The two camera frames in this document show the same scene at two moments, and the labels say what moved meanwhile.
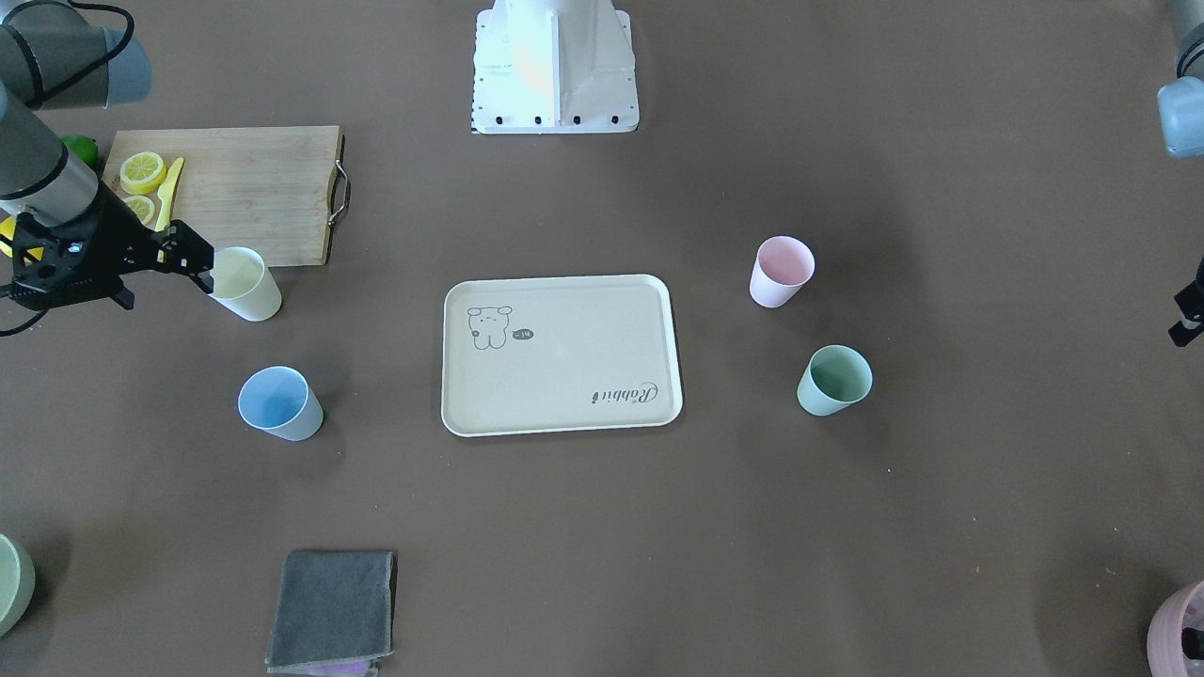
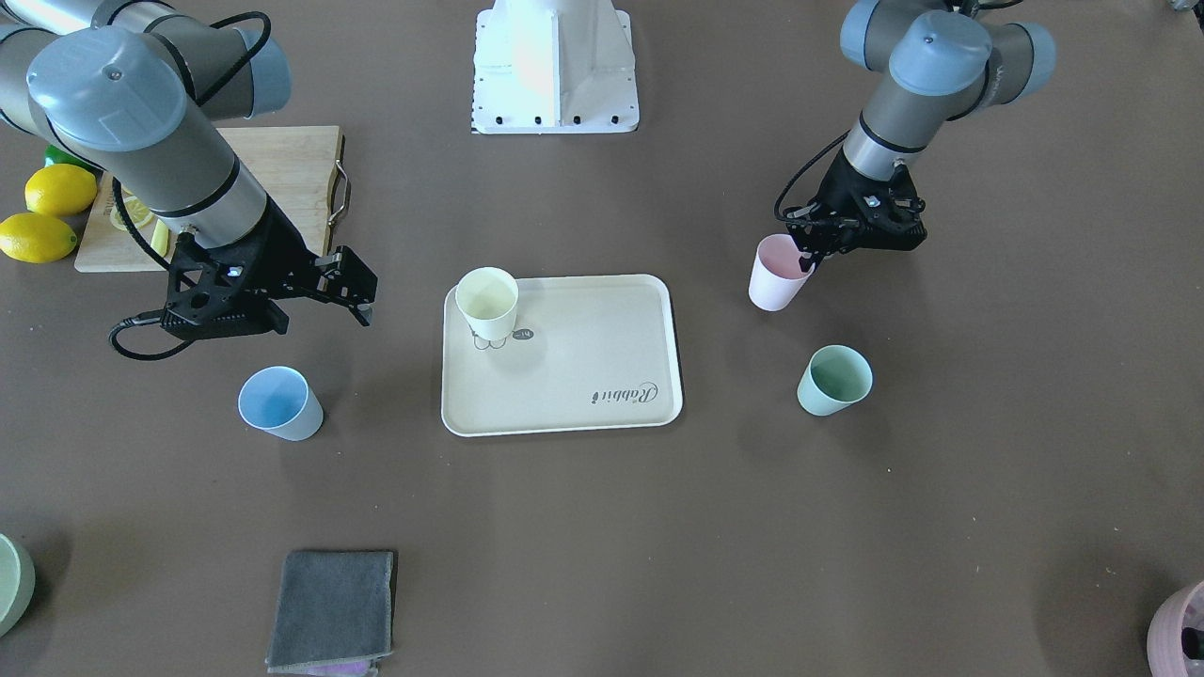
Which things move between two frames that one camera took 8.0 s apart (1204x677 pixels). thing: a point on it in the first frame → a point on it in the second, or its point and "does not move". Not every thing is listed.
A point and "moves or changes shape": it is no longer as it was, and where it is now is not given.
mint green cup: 835,378 does not move
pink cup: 784,264 does not move
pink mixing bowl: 1175,639 does not move
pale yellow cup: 242,284 moves or changes shape
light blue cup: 276,401 does not move
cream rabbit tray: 558,354 does not move
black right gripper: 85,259 → 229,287
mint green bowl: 18,579 does not move
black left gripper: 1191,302 → 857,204
